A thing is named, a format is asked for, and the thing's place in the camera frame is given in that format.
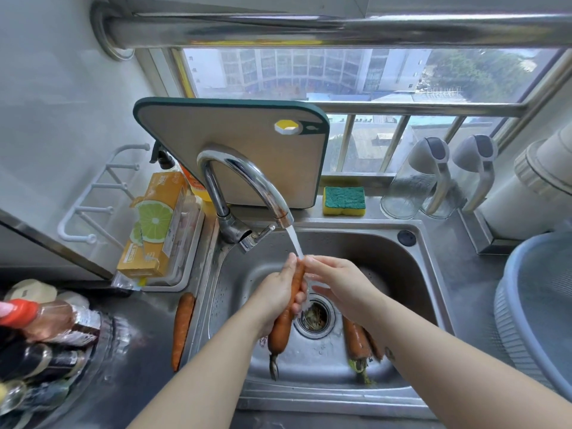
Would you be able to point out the yellow dish soap pump bottle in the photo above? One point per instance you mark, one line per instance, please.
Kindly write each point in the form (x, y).
(201, 192)

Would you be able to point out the yellow capped bottle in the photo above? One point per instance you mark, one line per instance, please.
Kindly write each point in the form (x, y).
(11, 395)

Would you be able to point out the blue plastic colander basin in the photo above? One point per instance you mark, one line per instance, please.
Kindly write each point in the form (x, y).
(540, 308)

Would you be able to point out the steel window guard rail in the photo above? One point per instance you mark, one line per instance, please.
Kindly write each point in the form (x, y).
(415, 109)

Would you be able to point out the beige capped bottle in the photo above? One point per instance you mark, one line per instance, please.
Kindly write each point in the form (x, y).
(31, 291)

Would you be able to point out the person's right hand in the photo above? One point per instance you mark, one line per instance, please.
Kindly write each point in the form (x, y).
(348, 290)

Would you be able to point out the black sink hole plug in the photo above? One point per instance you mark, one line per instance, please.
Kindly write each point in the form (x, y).
(406, 238)

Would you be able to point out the steel overhead pipe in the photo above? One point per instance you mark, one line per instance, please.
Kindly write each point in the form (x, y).
(290, 31)

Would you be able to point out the chrome faucet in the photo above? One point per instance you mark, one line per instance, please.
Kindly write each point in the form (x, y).
(218, 198)

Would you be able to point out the white wall hook rack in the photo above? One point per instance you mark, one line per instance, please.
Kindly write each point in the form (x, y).
(80, 207)

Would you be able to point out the orange carrot with leafy stem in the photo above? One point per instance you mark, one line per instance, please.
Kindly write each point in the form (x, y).
(355, 339)

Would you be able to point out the slim orange carrot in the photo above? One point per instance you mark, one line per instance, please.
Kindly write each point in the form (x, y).
(281, 330)

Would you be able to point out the person's left forearm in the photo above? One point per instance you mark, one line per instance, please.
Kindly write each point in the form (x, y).
(201, 388)

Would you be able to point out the beige green-rimmed cutting board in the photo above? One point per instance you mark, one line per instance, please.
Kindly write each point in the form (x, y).
(214, 134)

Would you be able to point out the yellow green sponge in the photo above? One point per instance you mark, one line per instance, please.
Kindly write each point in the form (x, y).
(344, 201)

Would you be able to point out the orange box with lime picture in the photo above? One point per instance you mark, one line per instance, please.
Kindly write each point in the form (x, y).
(154, 221)

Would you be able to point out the dark soy sauce bottle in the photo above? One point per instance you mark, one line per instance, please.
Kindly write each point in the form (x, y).
(44, 361)

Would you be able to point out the white capped bottle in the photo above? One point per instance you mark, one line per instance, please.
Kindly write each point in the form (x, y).
(72, 299)

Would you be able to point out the steel drain strainer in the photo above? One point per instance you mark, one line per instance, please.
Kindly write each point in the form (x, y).
(322, 319)

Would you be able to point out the white duct pipe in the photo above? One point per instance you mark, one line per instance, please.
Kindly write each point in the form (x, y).
(514, 214)

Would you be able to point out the clear plastic bag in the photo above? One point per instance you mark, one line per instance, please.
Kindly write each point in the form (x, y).
(127, 281)

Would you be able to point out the red capped sauce bottle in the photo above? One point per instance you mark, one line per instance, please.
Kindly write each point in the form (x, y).
(49, 321)

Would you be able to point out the person's left hand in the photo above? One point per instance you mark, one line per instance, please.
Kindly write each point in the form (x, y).
(268, 299)

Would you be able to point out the person's right forearm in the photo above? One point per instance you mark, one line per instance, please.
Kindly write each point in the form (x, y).
(469, 375)

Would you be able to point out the glass pitcher with grey lid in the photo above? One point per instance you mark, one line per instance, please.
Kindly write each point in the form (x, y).
(478, 151)
(404, 192)

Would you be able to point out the transparent plastic packet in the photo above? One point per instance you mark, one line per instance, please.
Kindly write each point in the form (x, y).
(182, 236)

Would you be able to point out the window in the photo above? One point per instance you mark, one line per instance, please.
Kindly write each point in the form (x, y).
(313, 71)

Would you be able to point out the white plastic tray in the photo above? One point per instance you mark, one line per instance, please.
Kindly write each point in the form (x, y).
(199, 234)

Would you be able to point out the stainless steel sink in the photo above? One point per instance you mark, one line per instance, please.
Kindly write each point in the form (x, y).
(313, 375)

